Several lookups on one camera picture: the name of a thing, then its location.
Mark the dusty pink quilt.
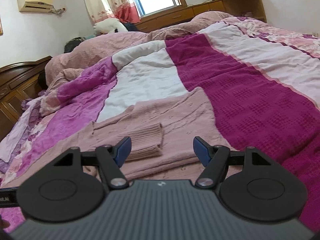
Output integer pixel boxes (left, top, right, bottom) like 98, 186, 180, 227
45, 11, 231, 85

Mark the pink knit cardigan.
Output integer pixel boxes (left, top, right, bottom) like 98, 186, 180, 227
1, 87, 231, 188

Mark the dark wooden headboard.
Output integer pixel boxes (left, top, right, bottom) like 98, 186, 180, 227
0, 56, 52, 139

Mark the beige wall air conditioner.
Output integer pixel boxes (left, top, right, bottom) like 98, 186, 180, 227
17, 0, 67, 15

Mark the lilac floral pillow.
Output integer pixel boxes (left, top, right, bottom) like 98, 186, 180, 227
1, 96, 43, 174

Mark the white plush toy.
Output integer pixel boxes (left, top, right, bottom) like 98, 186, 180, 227
93, 18, 128, 34

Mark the light wooden side cabinet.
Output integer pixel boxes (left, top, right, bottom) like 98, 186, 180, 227
136, 0, 267, 33

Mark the patchwork magenta white bedspread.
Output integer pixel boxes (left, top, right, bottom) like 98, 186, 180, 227
1, 17, 319, 231

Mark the floral cream curtain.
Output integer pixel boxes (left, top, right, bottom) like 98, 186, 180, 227
84, 0, 140, 24

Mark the dark bag behind quilt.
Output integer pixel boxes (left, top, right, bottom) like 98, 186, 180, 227
64, 37, 86, 53

